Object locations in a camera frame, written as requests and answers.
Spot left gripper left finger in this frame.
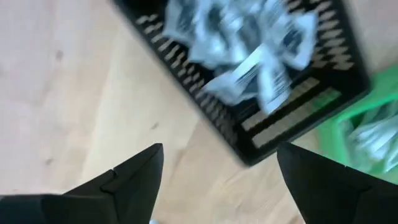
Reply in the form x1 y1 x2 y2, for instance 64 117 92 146
0 142 165 224

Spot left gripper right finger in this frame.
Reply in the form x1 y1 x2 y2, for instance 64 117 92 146
276 141 398 224

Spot long white gauze packet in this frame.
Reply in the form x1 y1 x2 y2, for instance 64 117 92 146
384 154 398 174
349 119 398 161

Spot white blue-print pad packet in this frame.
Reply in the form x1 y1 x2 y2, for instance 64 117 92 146
162 0 201 44
278 11 318 71
202 68 262 106
257 55 294 114
188 18 249 70
229 0 289 41

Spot green plastic basket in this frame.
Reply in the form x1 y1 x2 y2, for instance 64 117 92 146
316 64 398 185

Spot black plastic basket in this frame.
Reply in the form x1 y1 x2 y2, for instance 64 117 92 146
111 0 371 167

